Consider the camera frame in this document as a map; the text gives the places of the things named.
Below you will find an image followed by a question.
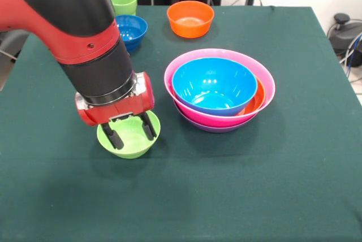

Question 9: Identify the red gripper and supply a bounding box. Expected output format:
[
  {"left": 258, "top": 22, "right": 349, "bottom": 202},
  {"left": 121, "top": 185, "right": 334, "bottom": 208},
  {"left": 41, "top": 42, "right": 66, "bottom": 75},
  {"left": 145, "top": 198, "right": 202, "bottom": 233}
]
[{"left": 75, "top": 71, "right": 158, "bottom": 151}]

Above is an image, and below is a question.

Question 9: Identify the green small bowl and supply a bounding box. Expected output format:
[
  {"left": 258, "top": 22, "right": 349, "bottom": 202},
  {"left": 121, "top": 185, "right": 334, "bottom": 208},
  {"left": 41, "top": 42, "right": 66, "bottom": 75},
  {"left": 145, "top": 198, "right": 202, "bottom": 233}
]
[{"left": 96, "top": 109, "right": 161, "bottom": 159}]

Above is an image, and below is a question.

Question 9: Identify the pink large bowl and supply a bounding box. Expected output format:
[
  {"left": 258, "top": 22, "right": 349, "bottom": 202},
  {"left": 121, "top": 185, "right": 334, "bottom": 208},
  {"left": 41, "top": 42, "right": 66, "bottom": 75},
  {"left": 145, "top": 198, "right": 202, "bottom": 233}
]
[{"left": 163, "top": 47, "right": 276, "bottom": 128}]

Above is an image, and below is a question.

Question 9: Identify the purple large bowl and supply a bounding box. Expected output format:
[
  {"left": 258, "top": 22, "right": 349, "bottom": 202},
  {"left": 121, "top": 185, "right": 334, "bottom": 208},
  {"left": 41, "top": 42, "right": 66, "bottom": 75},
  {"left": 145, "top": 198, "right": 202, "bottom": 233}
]
[{"left": 173, "top": 100, "right": 260, "bottom": 134}]

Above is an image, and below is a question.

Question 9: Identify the blue medium bowl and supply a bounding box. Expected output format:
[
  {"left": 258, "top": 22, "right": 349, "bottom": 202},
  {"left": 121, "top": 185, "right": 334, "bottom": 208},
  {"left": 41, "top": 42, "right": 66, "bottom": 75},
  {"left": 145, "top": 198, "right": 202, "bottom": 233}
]
[{"left": 171, "top": 57, "right": 258, "bottom": 118}]

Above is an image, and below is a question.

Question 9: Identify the dark green tablecloth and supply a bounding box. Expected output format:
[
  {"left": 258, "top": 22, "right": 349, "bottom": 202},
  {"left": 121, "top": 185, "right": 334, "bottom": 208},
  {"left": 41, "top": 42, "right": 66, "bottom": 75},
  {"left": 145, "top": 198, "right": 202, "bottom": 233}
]
[{"left": 0, "top": 6, "right": 362, "bottom": 242}]

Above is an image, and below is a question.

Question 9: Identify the dark blue small bowl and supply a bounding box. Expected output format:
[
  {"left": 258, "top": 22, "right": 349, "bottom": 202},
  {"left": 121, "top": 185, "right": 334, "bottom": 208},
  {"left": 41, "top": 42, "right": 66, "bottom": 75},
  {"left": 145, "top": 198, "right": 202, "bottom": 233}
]
[{"left": 114, "top": 14, "right": 148, "bottom": 55}]

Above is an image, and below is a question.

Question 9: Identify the orange small bowl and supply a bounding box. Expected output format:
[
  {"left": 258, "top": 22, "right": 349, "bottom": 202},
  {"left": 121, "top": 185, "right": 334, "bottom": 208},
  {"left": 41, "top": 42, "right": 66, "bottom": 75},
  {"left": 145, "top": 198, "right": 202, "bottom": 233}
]
[{"left": 166, "top": 0, "right": 215, "bottom": 39}]

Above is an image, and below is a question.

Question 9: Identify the orange medium bowl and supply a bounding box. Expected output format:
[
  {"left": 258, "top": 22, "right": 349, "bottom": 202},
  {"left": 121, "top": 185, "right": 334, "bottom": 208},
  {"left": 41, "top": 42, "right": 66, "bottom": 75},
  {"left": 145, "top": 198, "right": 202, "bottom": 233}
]
[{"left": 234, "top": 77, "right": 266, "bottom": 118}]

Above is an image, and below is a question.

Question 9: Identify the green plastic cup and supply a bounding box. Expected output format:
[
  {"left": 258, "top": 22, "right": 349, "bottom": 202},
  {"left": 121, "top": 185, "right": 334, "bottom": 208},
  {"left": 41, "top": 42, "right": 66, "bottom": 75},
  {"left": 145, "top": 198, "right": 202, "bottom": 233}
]
[{"left": 109, "top": 0, "right": 138, "bottom": 16}]

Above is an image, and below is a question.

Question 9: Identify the black floor stand base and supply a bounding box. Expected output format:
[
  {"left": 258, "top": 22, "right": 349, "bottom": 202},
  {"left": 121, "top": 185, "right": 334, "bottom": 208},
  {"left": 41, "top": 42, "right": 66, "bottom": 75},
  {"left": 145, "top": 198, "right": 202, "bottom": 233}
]
[
  {"left": 327, "top": 12, "right": 362, "bottom": 55},
  {"left": 0, "top": 31, "right": 31, "bottom": 64}
]

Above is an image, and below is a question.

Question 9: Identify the bundle of cables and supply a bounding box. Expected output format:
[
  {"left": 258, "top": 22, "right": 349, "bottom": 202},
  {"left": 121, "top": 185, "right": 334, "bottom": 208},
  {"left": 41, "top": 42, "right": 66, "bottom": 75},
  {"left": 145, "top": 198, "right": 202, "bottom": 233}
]
[{"left": 339, "top": 31, "right": 362, "bottom": 96}]

